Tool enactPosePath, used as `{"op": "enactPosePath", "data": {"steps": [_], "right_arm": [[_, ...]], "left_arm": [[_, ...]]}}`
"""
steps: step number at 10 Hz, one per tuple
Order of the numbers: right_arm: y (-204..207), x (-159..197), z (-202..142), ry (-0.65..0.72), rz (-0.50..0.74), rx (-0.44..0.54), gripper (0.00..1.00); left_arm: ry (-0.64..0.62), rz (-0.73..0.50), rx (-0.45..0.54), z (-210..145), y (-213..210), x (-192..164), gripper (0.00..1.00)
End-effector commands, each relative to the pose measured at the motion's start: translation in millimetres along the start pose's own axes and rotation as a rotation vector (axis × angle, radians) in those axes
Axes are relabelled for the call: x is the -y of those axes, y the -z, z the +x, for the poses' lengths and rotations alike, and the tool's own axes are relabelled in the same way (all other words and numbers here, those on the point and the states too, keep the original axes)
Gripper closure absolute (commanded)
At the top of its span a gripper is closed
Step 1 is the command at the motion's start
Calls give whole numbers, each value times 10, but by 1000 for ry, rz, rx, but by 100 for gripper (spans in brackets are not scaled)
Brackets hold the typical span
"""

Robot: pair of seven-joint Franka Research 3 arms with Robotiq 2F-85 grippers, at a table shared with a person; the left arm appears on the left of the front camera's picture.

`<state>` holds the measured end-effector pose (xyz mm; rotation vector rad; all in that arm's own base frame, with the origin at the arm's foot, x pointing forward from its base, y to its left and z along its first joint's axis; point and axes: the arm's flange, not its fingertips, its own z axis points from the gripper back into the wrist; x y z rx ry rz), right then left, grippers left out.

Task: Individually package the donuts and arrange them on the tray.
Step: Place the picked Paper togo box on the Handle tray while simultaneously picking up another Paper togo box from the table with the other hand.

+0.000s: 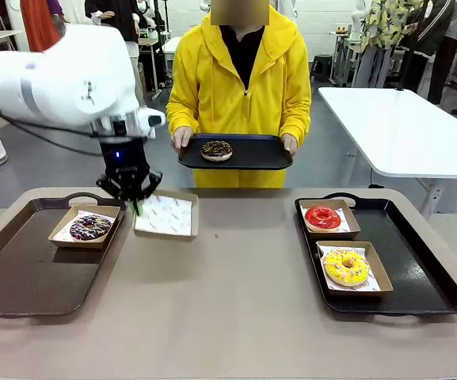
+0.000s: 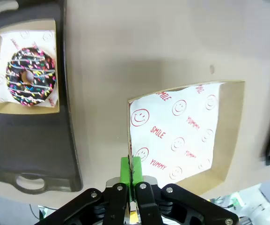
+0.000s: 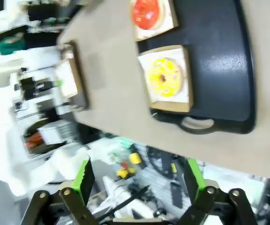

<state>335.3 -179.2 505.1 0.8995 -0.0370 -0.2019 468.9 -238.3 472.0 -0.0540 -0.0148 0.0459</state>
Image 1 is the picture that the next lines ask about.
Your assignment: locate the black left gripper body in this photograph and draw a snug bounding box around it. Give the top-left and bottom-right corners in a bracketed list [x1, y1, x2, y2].
[98, 135, 153, 188]

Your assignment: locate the chocolate donut with coloured sprinkles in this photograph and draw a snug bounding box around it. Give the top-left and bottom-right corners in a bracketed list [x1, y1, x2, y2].
[69, 215, 113, 241]

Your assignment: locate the brown cardboard food box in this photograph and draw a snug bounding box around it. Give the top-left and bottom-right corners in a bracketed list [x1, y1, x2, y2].
[298, 198, 362, 241]
[48, 204, 122, 249]
[132, 189, 200, 242]
[315, 240, 394, 298]

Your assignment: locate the chocolate donut with nut bits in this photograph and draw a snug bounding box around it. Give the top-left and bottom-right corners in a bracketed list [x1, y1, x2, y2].
[200, 139, 234, 162]

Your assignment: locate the black serving tray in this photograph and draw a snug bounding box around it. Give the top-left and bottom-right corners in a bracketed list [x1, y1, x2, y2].
[0, 192, 129, 317]
[177, 133, 295, 171]

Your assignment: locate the red glazed donut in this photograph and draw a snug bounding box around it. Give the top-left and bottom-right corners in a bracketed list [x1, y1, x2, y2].
[303, 205, 342, 233]

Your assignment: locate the yellow donut with sprinkles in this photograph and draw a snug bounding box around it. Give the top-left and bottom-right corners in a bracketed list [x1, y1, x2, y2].
[322, 249, 371, 288]

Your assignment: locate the person's right forearm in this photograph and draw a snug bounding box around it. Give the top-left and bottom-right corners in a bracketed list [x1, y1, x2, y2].
[166, 97, 202, 135]

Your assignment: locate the person's left forearm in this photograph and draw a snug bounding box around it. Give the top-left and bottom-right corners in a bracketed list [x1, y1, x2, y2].
[277, 98, 312, 146]

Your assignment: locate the person's right hand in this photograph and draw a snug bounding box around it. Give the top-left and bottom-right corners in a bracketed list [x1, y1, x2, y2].
[170, 126, 194, 154]

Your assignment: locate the person's left hand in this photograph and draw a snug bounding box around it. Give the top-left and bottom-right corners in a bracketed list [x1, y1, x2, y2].
[280, 133, 299, 158]

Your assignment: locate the white folding table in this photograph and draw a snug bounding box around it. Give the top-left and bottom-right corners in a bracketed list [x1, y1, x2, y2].
[317, 86, 457, 217]

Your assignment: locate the person in yellow hoodie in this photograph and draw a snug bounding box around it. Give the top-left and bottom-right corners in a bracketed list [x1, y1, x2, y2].
[166, 0, 313, 189]

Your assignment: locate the bystander in dark jacket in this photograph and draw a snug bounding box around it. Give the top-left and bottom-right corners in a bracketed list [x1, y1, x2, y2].
[413, 0, 457, 106]

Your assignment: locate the bystander in black clothes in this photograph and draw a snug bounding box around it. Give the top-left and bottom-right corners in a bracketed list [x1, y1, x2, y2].
[84, 0, 142, 44]

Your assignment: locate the bystander in orange garment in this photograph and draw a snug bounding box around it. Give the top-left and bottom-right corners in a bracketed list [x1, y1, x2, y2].
[19, 0, 66, 53]

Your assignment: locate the bystander in floral shirt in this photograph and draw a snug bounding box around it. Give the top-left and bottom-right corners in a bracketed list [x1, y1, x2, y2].
[352, 0, 425, 89]

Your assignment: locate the grey metal rack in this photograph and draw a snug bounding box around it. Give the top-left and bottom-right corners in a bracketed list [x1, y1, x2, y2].
[329, 25, 366, 86]

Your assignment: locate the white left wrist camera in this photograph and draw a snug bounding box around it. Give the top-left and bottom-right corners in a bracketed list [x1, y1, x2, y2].
[135, 109, 166, 139]

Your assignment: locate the black handled tray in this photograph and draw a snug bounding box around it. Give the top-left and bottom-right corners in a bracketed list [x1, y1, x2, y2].
[294, 192, 457, 317]

